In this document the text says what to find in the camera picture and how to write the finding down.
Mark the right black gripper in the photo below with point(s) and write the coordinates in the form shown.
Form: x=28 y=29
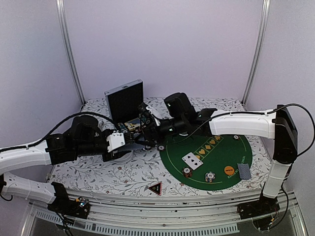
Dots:
x=149 y=131

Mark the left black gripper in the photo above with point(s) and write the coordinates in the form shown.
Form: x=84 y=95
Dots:
x=113 y=156

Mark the face-up spades card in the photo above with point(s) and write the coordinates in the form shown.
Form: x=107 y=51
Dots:
x=192 y=161

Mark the orange big blind button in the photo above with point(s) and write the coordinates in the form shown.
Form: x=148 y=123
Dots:
x=229 y=170

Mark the dealt blue checkered cards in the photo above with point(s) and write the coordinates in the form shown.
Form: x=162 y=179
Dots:
x=244 y=171

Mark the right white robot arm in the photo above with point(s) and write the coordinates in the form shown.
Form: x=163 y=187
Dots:
x=276 y=124

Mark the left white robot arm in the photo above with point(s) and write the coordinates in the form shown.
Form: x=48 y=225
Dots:
x=75 y=136

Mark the boxed playing card deck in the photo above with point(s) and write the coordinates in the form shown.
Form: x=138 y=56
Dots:
x=133 y=124

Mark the white ceramic bowl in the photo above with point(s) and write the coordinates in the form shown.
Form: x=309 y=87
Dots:
x=125 y=158

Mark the left poker chip stack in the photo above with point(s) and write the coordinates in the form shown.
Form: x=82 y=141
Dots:
x=122 y=128

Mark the floral tablecloth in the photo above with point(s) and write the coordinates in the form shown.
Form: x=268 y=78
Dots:
x=92 y=175

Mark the red black triangle card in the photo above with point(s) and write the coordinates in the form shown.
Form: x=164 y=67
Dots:
x=156 y=188

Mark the round green poker mat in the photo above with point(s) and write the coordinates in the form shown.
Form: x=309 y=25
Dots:
x=216 y=152

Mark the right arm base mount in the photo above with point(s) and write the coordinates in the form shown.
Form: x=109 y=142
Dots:
x=260 y=207

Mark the left aluminium frame post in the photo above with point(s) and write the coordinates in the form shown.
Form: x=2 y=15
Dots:
x=68 y=50

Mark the aluminium frame post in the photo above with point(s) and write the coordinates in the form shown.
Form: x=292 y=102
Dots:
x=257 y=51
x=68 y=50

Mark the right aluminium frame post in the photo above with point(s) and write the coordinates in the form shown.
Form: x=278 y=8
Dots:
x=257 y=51

